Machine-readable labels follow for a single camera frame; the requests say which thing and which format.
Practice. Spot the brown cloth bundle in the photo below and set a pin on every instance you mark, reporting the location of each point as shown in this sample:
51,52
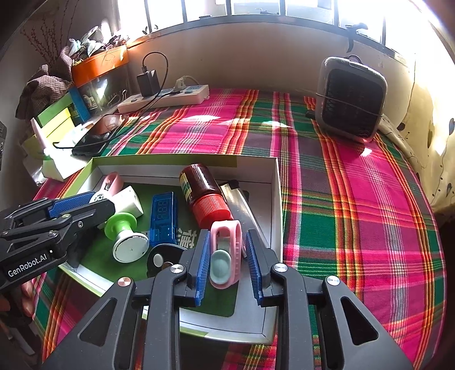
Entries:
46,86

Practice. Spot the black round key fob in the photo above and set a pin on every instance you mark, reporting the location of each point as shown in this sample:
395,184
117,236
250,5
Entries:
163,256

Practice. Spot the silver lighter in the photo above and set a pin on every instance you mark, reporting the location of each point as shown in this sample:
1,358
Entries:
237,201

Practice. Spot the red cap brown bottle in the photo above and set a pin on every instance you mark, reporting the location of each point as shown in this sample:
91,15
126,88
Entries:
203,196

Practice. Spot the yellow green boxes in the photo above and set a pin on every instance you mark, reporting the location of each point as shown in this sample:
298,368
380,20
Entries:
62,116

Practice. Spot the blue usb tester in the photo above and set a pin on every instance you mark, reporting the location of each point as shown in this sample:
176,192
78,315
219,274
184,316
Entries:
163,219

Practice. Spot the black smartphone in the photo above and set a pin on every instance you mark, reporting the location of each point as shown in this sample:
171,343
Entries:
98,136

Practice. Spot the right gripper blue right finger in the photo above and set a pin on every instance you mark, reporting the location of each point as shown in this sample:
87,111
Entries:
260,260

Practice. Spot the pink red small clip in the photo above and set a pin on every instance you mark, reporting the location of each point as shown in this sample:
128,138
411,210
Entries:
112,185

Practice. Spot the pink clip with teal pad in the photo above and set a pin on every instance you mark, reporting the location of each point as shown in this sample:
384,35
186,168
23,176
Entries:
225,253

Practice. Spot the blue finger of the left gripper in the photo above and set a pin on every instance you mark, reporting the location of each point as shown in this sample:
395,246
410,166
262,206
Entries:
81,219
61,206

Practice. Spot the orange planter box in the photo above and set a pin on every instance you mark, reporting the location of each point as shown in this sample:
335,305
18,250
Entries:
98,65

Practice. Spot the white round cap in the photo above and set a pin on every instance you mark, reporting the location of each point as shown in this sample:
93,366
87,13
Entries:
98,196

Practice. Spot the heart pattern curtain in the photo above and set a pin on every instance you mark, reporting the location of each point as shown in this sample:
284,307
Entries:
420,109

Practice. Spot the white power strip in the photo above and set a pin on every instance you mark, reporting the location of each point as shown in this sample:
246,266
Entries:
192,95

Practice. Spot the green cardboard box tray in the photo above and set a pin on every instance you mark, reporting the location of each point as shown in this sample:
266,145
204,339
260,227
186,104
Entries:
252,188

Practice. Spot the green white spool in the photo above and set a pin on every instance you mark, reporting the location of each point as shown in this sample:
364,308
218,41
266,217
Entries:
129,245

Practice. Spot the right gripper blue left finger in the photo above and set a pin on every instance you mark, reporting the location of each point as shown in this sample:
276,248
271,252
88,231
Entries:
199,267

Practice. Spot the person left hand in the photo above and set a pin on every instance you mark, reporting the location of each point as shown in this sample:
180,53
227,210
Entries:
27,299

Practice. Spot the black plugged charger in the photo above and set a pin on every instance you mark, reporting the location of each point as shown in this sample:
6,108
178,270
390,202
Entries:
148,83

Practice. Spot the white usb charger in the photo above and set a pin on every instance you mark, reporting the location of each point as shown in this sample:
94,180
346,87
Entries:
127,201

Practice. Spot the plaid pink green blanket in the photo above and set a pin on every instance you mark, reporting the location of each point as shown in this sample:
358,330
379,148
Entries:
354,211

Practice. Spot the grey small heater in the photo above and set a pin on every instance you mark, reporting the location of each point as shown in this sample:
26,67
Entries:
350,98

